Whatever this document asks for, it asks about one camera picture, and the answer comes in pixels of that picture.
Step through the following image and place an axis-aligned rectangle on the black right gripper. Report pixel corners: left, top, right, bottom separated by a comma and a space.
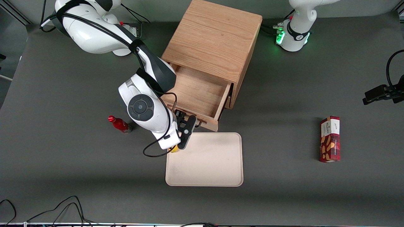
174, 109, 190, 136

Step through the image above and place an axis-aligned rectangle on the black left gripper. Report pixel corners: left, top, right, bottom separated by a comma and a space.
362, 74, 404, 105

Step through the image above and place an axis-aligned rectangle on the wooden drawer with box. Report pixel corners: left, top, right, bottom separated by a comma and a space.
161, 62, 233, 132

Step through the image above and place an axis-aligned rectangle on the wooden drawer cabinet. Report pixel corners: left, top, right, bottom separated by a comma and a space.
162, 0, 263, 109

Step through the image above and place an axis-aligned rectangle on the beige plastic tray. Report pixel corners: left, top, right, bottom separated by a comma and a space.
165, 132, 244, 187

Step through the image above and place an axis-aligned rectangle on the red soda bottle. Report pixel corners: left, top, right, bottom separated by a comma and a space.
108, 115, 132, 134

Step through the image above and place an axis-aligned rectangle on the red cookie box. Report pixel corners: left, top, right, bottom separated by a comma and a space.
319, 116, 341, 163

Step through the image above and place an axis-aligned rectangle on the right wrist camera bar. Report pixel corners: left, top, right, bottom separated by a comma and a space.
177, 115, 198, 149

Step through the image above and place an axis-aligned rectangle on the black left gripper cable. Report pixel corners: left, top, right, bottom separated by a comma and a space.
386, 49, 404, 87

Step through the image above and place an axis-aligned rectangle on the white wrist camera mount block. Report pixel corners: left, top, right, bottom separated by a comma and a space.
157, 131, 181, 150

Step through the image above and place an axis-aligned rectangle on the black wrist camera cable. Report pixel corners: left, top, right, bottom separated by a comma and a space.
40, 0, 178, 158

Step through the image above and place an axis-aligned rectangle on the black arm base cable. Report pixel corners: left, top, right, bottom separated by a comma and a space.
261, 9, 296, 38
120, 4, 152, 38

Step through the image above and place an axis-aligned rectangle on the thin black floor cable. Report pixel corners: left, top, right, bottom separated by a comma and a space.
40, 202, 97, 226
0, 199, 17, 226
26, 195, 86, 225

